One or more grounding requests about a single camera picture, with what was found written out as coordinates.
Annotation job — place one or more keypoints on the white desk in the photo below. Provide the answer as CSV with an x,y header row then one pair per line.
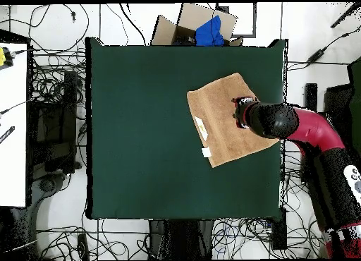
x,y
12,131

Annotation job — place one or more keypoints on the black power adapter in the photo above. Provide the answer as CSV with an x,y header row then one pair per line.
x,y
316,55

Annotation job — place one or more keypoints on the black upright post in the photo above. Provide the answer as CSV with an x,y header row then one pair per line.
x,y
311,96

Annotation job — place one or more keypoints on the yellow and black tool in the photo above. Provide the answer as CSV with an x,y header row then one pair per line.
x,y
2,56

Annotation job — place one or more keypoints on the black square frame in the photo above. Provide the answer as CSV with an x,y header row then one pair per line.
x,y
254,21

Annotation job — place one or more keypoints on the black slanted bar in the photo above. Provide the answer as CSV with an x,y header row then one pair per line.
x,y
345,15

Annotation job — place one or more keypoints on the brown cardboard box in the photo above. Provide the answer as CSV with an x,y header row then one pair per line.
x,y
191,18

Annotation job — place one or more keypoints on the blue cloth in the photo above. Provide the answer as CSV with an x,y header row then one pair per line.
x,y
210,32

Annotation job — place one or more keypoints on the dark green table cloth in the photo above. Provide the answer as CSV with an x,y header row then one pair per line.
x,y
127,103

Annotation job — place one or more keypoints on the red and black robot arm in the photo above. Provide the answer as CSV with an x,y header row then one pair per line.
x,y
313,128

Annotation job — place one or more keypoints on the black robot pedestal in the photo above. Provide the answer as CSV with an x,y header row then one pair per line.
x,y
180,238

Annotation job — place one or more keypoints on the black computer tower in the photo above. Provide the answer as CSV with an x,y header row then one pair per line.
x,y
53,122

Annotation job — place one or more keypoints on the tan terry towel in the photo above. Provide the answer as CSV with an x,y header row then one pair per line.
x,y
217,117

